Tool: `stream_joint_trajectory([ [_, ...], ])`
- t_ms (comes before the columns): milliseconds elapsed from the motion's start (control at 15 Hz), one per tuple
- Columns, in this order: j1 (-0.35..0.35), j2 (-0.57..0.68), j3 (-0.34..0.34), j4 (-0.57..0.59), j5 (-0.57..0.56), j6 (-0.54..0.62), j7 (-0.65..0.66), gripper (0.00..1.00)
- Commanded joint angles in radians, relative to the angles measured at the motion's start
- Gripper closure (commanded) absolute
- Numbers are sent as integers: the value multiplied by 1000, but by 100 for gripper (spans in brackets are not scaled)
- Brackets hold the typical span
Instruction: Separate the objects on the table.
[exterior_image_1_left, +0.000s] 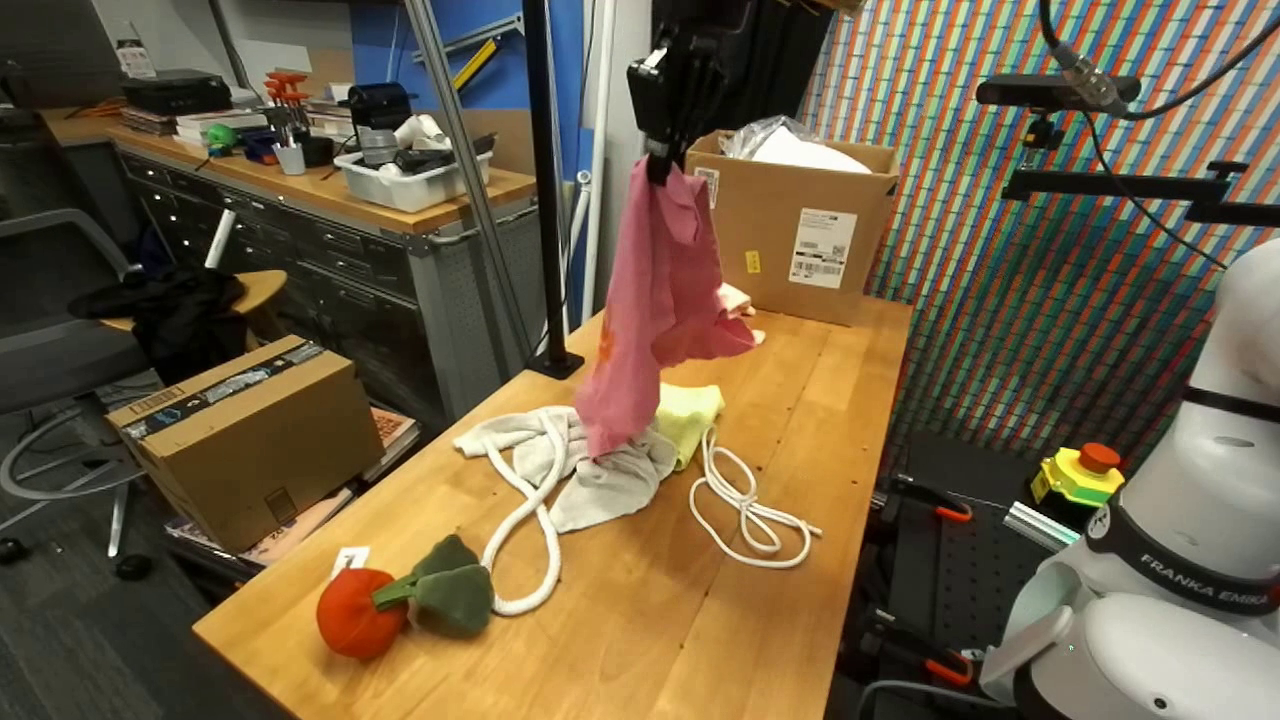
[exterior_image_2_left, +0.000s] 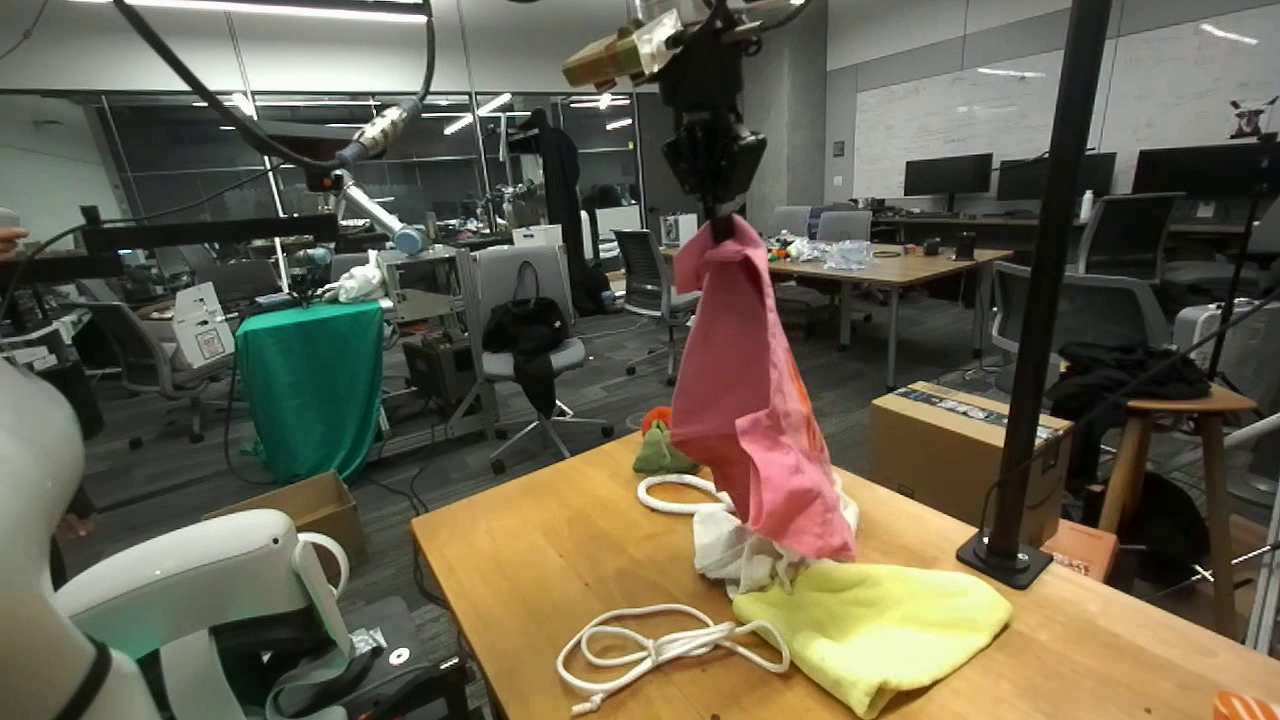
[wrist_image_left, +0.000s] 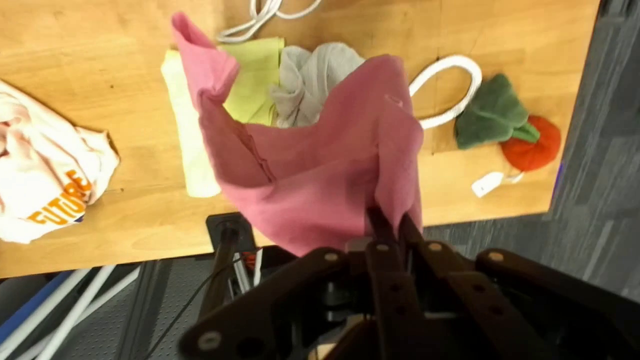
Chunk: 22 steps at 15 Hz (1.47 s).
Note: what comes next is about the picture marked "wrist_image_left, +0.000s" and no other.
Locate red plush tomato green leaves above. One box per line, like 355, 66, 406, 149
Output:
454, 71, 565, 200

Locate pale pink shirt FUTURE print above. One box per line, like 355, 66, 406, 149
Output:
0, 77, 124, 245

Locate white cable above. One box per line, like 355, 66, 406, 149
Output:
216, 0, 325, 44

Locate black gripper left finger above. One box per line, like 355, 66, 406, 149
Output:
179, 201, 437, 360

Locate pink cloth with orange print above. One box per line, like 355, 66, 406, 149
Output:
168, 9, 427, 257

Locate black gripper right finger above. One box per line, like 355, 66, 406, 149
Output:
399, 211, 640, 360

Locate white pipe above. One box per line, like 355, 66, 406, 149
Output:
0, 266, 95, 356
37, 264, 118, 360
12, 266, 144, 360

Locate black pole with base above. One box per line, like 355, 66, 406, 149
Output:
205, 209, 269, 316

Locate yellow-green cloth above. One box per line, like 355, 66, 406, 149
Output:
159, 36, 288, 200

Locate white tote bag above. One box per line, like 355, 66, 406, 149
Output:
269, 40, 485, 131

